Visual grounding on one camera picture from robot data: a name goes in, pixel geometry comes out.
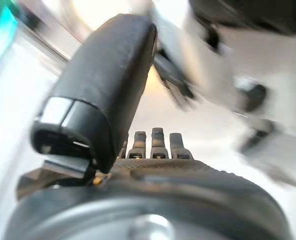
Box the white and black robot body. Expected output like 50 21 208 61
147 0 296 193

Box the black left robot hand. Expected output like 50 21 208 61
5 13 294 240

